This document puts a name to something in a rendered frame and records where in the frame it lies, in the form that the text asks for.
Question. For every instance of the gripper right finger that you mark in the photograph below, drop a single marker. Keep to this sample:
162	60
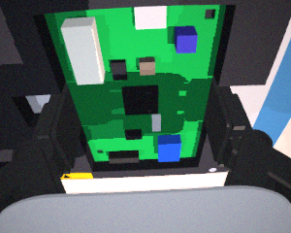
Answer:
232	139

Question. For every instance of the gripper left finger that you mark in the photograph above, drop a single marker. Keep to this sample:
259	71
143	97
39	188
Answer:
38	165

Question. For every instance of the green circuit board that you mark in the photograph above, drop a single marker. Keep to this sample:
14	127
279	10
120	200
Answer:
153	66

